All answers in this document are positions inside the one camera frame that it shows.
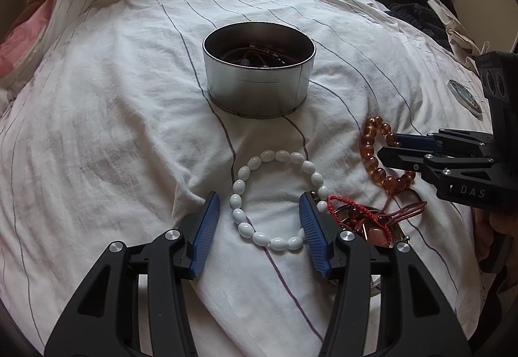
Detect round metal tin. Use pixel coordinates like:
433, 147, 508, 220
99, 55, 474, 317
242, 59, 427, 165
202, 22, 316, 120

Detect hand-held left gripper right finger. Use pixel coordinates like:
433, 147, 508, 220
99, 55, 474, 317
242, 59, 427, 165
298, 191, 472, 357

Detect amber bead bracelet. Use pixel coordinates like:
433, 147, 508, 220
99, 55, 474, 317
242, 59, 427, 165
360, 116, 417, 193

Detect person's right forearm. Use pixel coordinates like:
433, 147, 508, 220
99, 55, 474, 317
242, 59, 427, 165
471, 209, 518, 341

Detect white oval bead bracelet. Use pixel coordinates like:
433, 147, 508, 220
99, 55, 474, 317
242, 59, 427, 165
229, 151, 330, 253

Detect beige cloth bag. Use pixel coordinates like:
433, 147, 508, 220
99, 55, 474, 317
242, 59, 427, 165
429, 0, 492, 66

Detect tangle of dark bracelets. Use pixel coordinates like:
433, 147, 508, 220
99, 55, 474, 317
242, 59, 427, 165
220, 43, 290, 68

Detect pink blanket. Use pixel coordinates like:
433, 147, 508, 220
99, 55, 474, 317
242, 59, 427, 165
0, 0, 61, 99

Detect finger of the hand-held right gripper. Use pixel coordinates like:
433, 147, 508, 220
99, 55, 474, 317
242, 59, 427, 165
394, 129, 496, 159
378, 146, 506, 184

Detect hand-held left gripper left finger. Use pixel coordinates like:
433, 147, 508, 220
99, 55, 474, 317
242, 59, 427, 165
44, 190, 221, 357

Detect white striped bedsheet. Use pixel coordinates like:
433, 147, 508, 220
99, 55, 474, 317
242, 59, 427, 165
0, 0, 502, 357

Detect round printed tin lid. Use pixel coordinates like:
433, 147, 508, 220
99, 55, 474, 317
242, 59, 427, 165
447, 80, 483, 115

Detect red braided cord bracelet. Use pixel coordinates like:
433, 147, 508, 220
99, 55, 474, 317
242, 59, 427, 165
326, 193, 429, 256

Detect dark knitted garment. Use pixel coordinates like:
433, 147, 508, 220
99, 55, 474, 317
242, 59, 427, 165
388, 3, 454, 52

